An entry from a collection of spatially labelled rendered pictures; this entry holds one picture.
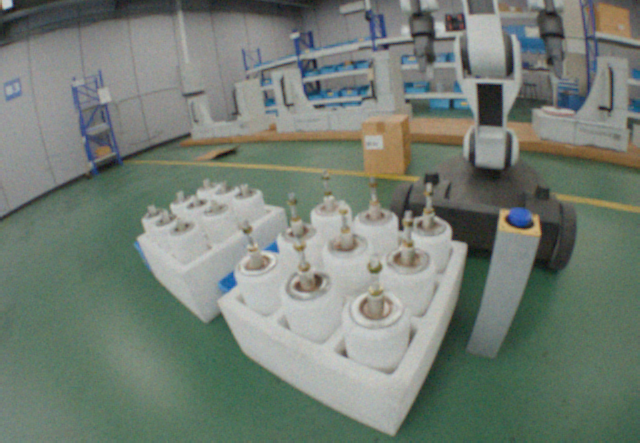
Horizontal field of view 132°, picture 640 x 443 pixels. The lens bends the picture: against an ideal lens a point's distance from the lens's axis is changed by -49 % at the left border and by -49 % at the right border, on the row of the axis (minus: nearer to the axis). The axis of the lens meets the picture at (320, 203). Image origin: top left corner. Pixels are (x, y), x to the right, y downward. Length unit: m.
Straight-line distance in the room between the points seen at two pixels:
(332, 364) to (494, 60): 0.80
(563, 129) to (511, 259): 1.97
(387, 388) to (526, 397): 0.34
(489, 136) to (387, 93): 1.69
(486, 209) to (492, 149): 0.25
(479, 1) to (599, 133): 1.73
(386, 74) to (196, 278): 2.22
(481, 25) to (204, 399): 1.16
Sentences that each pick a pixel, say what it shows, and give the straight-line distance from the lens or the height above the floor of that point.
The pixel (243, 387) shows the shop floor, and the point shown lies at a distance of 0.65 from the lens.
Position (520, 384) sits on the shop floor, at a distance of 0.65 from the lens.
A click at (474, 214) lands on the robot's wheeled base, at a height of 0.16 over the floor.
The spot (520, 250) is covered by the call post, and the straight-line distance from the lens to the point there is 0.47.
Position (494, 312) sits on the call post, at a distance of 0.55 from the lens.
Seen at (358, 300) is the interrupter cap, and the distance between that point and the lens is 0.39.
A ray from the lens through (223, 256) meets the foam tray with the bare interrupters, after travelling 0.76.
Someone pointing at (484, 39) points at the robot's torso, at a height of 0.64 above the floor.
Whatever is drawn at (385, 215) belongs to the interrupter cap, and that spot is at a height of 0.25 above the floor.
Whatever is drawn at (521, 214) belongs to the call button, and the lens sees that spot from 0.47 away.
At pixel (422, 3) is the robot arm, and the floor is 0.79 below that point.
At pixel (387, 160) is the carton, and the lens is 1.60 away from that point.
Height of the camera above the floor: 0.53
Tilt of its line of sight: 24 degrees down
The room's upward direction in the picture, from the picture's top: 9 degrees counter-clockwise
